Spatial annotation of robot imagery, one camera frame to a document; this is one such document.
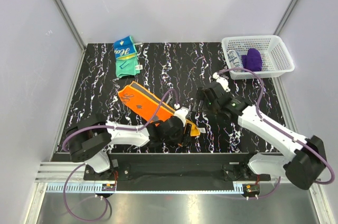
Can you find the teal and blue towel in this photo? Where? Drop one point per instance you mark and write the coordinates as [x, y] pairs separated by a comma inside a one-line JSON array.
[[126, 57]]

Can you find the orange and grey towel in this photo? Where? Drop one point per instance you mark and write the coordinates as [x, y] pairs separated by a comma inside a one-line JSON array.
[[149, 107]]

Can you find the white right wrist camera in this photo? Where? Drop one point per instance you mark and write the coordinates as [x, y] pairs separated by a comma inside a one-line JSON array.
[[222, 81]]

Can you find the white blue rolled towel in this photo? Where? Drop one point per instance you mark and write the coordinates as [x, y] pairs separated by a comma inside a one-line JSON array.
[[234, 58]]

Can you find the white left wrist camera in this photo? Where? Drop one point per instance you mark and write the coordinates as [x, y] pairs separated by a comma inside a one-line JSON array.
[[182, 114]]

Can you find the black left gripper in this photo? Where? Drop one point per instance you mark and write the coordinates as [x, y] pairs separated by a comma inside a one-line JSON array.
[[182, 138]]

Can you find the purple rolled towel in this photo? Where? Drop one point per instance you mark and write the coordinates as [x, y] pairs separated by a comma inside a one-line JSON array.
[[252, 60]]

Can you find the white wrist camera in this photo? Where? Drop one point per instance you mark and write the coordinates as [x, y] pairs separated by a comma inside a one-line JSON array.
[[222, 81], [182, 114]]

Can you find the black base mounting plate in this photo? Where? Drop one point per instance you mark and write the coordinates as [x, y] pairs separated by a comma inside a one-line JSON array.
[[223, 166]]

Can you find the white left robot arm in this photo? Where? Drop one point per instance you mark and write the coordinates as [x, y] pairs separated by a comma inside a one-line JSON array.
[[88, 141]]

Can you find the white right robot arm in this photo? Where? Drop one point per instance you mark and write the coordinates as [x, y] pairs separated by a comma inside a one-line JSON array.
[[302, 159]]

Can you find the white plastic basket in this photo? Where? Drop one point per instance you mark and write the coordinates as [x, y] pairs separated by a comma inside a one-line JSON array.
[[265, 55]]

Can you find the aluminium frame rail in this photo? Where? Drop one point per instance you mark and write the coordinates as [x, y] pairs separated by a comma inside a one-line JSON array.
[[55, 171]]

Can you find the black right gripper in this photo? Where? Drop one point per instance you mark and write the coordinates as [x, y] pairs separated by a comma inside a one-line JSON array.
[[201, 95]]

